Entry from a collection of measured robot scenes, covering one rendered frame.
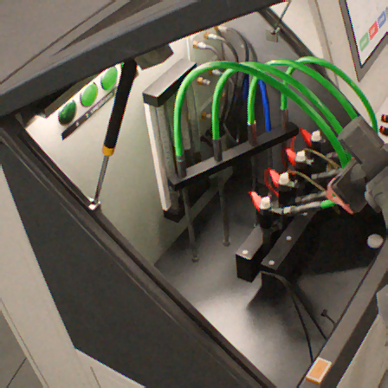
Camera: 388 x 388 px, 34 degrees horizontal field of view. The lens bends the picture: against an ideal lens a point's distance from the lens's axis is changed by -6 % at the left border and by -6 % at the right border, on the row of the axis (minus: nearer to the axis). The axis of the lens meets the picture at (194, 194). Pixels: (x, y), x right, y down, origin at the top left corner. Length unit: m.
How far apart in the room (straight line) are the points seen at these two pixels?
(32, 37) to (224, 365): 0.68
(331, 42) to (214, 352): 0.77
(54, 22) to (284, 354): 0.83
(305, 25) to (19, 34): 0.64
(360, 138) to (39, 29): 0.61
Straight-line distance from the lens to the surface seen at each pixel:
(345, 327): 1.34
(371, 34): 1.76
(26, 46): 1.20
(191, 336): 1.13
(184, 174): 1.42
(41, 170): 1.08
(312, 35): 1.50
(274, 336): 1.47
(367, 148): 1.03
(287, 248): 1.43
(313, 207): 1.27
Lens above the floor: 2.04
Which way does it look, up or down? 43 degrees down
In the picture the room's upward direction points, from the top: 8 degrees counter-clockwise
